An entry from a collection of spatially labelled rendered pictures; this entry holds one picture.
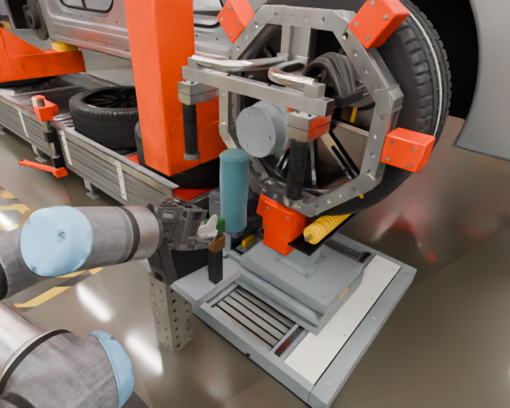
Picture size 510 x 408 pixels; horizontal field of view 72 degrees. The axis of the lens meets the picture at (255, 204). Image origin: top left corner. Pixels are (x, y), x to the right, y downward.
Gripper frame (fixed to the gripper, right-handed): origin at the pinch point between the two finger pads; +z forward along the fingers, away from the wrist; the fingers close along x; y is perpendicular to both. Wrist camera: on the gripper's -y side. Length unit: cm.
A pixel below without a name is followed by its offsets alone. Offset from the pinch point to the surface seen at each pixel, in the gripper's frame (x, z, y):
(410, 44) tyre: -21, 23, 52
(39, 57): 242, 79, 34
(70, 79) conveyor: 319, 149, 26
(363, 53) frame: -14, 17, 47
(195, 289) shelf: 8.6, 12.4, -20.7
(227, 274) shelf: 5.5, 21.5, -16.4
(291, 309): -5, 57, -33
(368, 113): -1, 81, 45
